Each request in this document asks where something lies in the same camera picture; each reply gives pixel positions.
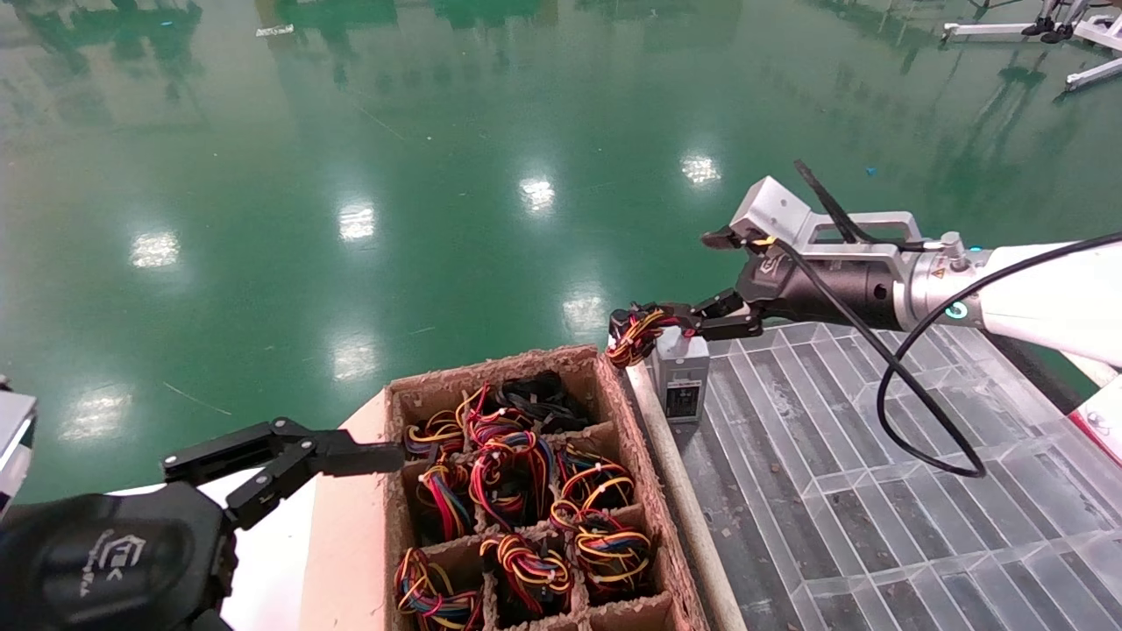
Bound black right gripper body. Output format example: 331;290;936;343
735;252;905;330

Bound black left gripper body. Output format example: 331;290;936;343
0;482;238;631

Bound silver power supply coloured wires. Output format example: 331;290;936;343
607;303;711;424

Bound beige flat board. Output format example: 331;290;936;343
301;392;393;631

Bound brown pulp compartment tray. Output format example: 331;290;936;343
384;344;711;631

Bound clear plastic divided tray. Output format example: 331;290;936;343
675;320;1122;631

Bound dark cart deck board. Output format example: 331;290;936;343
999;333;1088;406

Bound white metal stand base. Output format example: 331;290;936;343
942;0;1122;46

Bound white metal stand bar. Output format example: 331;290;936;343
1065;57;1122;94

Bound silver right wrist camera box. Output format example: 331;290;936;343
730;175;928;274

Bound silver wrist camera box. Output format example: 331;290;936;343
0;377;39;518
730;175;928;274

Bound power supply with coloured wires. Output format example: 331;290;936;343
460;383;527;448
480;533;575;619
557;443;638;514
394;548;485;631
471;431;557;531
416;460;479;542
550;504;656;601
405;408;465;461

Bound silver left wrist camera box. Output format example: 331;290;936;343
0;377;39;518

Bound power supply with black wires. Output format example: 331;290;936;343
498;371;593;430

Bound white cart frame pipe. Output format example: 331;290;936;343
1065;351;1122;388
611;337;748;631

